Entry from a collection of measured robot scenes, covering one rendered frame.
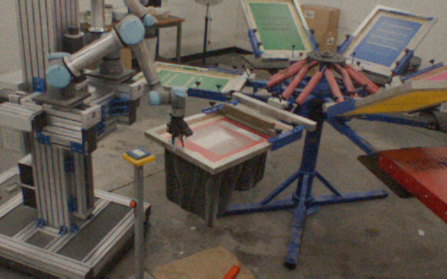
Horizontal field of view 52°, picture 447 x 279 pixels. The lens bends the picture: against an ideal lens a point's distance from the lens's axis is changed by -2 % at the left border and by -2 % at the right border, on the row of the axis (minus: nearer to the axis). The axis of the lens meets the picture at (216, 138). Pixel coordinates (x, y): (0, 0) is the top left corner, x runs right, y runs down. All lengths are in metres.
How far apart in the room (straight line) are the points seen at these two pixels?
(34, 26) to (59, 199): 1.10
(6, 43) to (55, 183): 3.27
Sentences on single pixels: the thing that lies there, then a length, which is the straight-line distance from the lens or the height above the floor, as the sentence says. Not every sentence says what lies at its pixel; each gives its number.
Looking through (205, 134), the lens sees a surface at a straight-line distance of 2.85.
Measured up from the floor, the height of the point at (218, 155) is 0.96.
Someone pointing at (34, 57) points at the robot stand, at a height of 1.39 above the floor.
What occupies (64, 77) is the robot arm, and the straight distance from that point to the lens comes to 2.35.
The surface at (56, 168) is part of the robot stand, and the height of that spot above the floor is 0.70.
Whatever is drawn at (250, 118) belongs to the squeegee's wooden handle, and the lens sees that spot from 2.94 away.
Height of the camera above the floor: 2.15
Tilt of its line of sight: 25 degrees down
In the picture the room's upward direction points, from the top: 4 degrees clockwise
